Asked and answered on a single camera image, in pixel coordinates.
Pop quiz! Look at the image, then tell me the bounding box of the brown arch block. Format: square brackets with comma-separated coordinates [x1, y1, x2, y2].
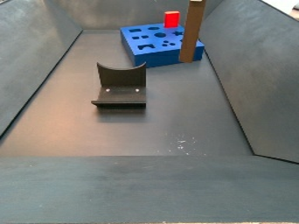
[180, 0, 207, 63]

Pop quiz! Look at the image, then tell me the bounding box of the dark grey curved fixture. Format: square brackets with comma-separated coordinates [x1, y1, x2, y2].
[91, 64, 145, 108]

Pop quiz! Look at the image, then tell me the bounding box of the blue foam shape-sorter board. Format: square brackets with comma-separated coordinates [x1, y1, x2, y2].
[119, 23, 205, 68]

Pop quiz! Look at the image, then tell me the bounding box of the red block with tan top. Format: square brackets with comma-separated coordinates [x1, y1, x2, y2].
[163, 10, 180, 28]

